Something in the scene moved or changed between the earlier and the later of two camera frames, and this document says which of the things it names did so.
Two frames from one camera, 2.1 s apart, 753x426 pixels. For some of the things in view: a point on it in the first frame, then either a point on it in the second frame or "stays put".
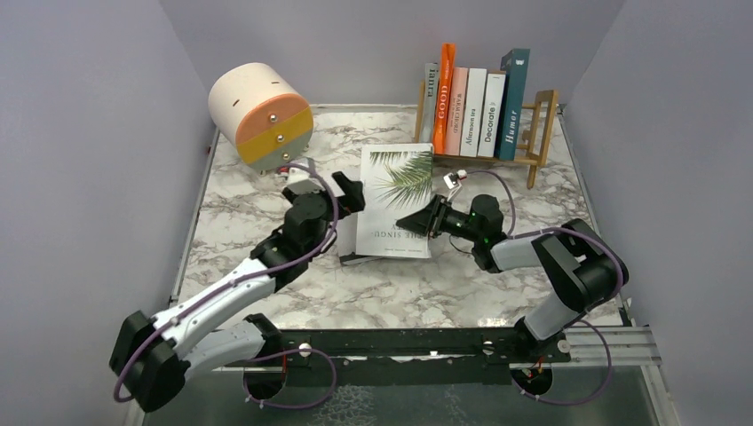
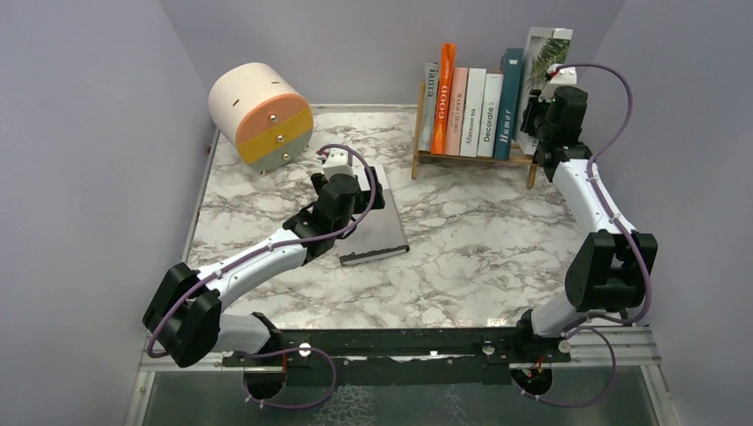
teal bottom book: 511,103 stays put
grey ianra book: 429,105 stays put
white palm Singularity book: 397,180 → 545,49
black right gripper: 430,218 → 535,105
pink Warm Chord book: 456,112 stays put
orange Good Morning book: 444,97 stays put
